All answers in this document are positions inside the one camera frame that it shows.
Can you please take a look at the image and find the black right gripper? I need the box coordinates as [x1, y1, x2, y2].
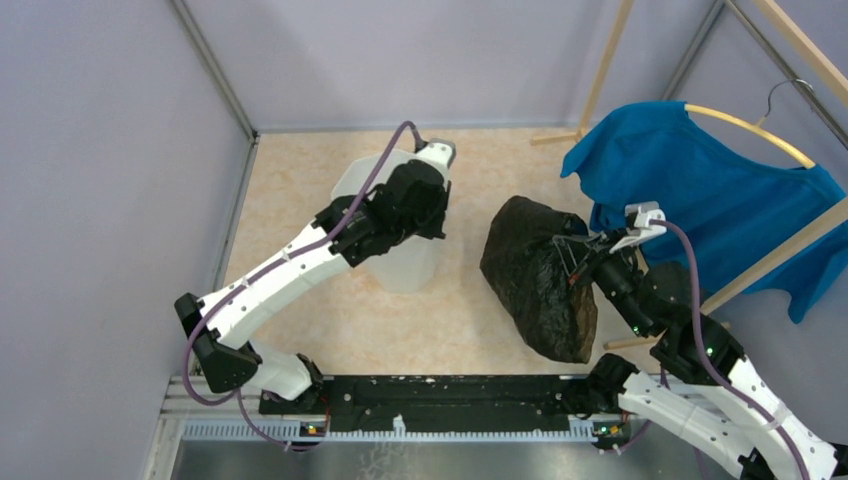
[551, 225, 651, 337]

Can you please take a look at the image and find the wooden clothes rack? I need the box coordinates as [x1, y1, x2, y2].
[563, 1, 847, 323]

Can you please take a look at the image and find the white slotted cable duct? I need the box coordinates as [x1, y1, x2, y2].
[182, 417, 597, 443]

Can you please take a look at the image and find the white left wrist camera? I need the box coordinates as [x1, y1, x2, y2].
[415, 138, 457, 171]

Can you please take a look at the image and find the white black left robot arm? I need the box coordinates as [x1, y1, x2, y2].
[175, 151, 451, 414]

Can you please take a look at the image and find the white translucent trash bin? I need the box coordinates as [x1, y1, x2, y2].
[330, 154, 442, 294]

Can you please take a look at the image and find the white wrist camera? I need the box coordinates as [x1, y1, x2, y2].
[415, 138, 457, 171]
[609, 201, 667, 254]

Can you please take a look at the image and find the black plastic trash bag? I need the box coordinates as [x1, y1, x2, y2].
[479, 196, 598, 364]

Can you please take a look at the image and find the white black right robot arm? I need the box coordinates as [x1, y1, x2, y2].
[553, 231, 847, 479]

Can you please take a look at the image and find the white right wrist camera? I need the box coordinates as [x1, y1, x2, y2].
[609, 201, 667, 254]

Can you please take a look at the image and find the blue t-shirt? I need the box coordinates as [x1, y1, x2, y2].
[562, 101, 845, 293]

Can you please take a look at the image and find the wooden clothes hanger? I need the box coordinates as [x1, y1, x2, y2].
[684, 78, 816, 170]

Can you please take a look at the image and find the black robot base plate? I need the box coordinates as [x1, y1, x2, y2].
[258, 375, 628, 433]

